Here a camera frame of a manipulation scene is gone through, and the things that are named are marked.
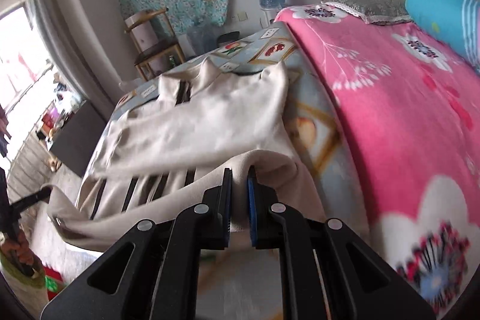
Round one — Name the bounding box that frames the cream jacket black trim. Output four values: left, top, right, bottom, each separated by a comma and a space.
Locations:
47, 58, 326, 251

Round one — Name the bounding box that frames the person's left hand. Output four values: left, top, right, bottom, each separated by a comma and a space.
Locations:
1, 230, 34, 266

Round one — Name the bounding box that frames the dark grey cabinet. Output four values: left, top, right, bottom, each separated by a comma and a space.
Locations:
48, 101, 107, 178

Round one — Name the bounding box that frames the grey curtain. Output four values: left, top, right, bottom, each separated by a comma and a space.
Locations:
26, 0, 114, 115

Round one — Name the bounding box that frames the patterned light blue bedsheet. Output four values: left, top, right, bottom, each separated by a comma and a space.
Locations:
84, 21, 373, 242

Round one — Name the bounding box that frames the pink floral fleece blanket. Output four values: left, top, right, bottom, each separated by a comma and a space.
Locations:
278, 5, 479, 317

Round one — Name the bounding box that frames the wooden shelf rack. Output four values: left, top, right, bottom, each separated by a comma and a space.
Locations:
124, 7, 185, 81

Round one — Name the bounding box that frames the silver grey lace pillow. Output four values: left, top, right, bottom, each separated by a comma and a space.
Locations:
325, 0, 412, 25

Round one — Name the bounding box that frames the blue patterned pillow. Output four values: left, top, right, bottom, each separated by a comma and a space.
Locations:
404, 0, 479, 71

